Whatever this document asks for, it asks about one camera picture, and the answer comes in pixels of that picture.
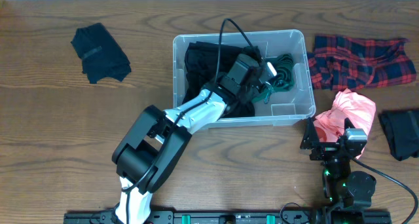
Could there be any large black garment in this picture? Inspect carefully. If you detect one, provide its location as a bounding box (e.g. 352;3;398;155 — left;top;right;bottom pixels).
183;41;261;118

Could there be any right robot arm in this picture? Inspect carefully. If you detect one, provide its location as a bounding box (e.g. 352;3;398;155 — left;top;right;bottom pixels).
300;118;376;223

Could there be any clear plastic storage bin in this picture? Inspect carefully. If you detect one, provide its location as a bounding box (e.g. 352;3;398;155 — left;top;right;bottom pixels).
173;29;316;130

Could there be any black folded cloth right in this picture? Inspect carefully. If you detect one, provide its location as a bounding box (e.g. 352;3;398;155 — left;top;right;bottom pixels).
378;109;418;161

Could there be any coral pink garment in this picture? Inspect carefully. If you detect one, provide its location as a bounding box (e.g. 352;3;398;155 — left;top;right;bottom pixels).
313;89;376;142

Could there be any red navy plaid shirt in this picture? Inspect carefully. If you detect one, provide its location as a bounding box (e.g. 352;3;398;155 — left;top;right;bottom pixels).
307;35;416;91

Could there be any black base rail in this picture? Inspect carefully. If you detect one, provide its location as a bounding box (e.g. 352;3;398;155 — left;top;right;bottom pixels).
63;210;392;224

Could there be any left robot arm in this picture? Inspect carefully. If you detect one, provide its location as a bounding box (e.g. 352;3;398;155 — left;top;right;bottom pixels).
112;54;277;223

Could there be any small black cloth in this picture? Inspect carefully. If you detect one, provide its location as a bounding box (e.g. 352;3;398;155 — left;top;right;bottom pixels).
71;23;132;84

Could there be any dark green garment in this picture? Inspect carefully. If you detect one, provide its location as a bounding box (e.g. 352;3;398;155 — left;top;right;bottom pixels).
251;54;295;104

